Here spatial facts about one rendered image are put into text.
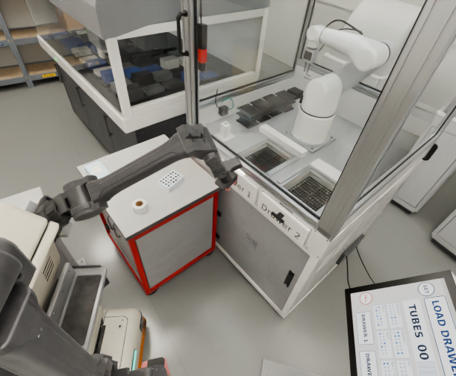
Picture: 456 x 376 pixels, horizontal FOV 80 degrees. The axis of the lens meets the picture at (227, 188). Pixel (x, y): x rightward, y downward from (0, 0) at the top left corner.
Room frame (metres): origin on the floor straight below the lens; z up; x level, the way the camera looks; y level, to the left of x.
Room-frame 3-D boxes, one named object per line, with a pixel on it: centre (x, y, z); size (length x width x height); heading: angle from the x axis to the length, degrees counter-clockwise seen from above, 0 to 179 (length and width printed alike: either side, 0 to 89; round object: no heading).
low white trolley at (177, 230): (1.12, 0.46, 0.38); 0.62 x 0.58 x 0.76; 44
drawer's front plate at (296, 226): (0.81, -0.26, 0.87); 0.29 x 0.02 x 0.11; 44
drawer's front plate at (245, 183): (1.04, -0.04, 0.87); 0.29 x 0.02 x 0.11; 44
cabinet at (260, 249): (1.33, -0.42, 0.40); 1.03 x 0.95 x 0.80; 44
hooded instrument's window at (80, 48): (2.50, 0.90, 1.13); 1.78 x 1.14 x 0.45; 44
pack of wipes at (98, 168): (1.09, 0.73, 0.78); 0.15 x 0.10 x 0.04; 47
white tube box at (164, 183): (1.08, 0.32, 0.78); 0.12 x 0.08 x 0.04; 149
